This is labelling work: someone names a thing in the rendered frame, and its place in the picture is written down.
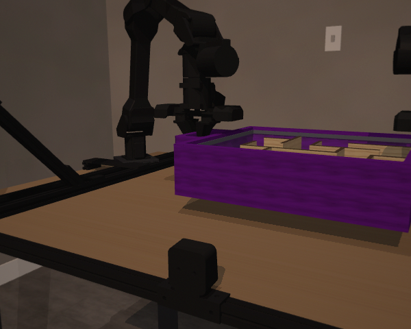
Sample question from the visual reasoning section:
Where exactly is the purple wooden maze board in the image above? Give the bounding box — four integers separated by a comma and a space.
174, 126, 411, 233

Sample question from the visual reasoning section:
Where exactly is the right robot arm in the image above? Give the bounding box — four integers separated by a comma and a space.
393, 25, 411, 75

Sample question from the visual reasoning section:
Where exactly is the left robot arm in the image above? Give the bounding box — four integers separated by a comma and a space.
116, 0, 239, 160

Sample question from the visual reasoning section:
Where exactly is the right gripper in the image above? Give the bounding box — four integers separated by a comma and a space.
393, 110, 411, 132

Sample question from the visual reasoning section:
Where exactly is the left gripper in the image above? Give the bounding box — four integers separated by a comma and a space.
154, 77, 243, 137

